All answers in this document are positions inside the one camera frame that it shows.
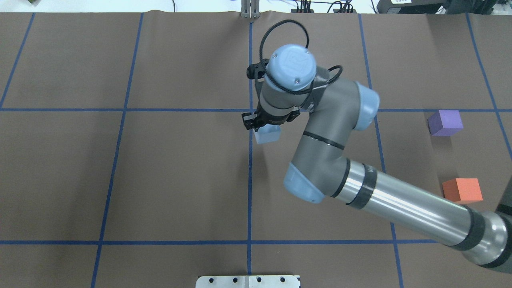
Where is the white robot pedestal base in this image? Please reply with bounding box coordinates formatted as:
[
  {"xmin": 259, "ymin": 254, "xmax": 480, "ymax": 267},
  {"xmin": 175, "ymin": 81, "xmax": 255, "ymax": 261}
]
[{"xmin": 195, "ymin": 275, "xmax": 302, "ymax": 288}]

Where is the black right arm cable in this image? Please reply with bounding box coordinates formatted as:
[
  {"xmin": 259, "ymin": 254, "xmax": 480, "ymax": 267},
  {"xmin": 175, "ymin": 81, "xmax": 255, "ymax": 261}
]
[{"xmin": 258, "ymin": 20, "xmax": 344, "ymax": 95}]

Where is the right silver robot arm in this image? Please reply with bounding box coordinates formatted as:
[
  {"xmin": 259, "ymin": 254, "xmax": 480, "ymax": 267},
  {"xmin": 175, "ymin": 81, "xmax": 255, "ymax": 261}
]
[{"xmin": 242, "ymin": 44, "xmax": 511, "ymax": 274}]

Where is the purple foam block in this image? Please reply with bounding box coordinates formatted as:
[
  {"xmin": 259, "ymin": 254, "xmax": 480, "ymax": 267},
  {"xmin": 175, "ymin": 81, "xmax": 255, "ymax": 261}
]
[{"xmin": 427, "ymin": 110, "xmax": 464, "ymax": 137}]

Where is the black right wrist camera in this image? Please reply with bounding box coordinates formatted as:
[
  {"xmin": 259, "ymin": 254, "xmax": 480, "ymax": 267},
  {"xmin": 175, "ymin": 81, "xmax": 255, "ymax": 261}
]
[{"xmin": 246, "ymin": 58, "xmax": 269, "ymax": 80}]

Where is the aluminium frame post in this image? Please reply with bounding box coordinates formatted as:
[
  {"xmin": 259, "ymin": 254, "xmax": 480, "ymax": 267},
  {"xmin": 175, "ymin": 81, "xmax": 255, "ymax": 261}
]
[{"xmin": 240, "ymin": 0, "xmax": 261, "ymax": 19}]

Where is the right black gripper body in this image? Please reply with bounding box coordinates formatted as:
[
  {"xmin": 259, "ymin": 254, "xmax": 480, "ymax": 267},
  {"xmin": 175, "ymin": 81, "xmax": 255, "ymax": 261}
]
[{"xmin": 252, "ymin": 105, "xmax": 300, "ymax": 128}]

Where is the light blue foam block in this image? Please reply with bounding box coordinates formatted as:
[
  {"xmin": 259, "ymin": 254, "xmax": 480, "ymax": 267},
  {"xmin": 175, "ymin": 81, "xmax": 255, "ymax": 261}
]
[{"xmin": 254, "ymin": 124, "xmax": 281, "ymax": 144}]

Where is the orange foam block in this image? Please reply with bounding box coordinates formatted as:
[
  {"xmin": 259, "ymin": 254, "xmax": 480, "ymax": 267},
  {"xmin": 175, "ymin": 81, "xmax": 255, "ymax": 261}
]
[{"xmin": 441, "ymin": 178, "xmax": 483, "ymax": 204}]

